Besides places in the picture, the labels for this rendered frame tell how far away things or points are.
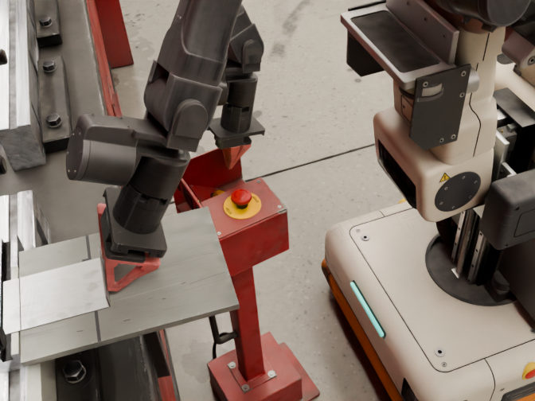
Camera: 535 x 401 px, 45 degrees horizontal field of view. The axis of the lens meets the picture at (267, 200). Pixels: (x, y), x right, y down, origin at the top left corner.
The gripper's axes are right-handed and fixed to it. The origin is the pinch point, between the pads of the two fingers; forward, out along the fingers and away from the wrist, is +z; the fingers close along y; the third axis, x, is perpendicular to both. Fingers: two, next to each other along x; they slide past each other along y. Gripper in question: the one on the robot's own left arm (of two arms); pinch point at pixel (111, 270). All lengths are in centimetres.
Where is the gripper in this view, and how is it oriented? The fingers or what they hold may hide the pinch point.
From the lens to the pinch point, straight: 84.4
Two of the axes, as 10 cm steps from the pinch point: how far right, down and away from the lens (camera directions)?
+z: -4.4, 7.4, 5.1
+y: 2.8, 6.5, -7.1
